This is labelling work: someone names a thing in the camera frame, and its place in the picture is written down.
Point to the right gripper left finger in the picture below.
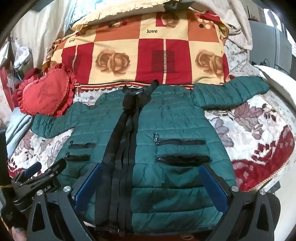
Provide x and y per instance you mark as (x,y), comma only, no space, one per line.
(55,216)

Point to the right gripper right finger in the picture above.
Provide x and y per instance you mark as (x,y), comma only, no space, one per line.
(246,215)

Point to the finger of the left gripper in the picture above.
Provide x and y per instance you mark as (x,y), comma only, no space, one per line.
(35,168)

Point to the green quilted puffer jacket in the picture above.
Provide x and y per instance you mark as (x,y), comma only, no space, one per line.
(149,144)

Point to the light blue folded cloth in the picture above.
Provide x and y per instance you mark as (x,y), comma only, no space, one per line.
(18,126)

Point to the red heart ruffled pillow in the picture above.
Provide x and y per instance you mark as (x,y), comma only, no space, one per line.
(51,94)

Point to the floral white red bedspread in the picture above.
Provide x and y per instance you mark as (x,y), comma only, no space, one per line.
(259,137)

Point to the white pillow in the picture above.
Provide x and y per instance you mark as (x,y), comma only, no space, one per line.
(281,84)

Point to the beige quilt bedding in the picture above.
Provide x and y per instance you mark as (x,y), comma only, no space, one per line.
(38,30)

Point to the dark grey cabinet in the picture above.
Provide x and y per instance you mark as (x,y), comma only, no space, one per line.
(271,47)

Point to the red checkered rose blanket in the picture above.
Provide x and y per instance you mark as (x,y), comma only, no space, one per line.
(174,47)

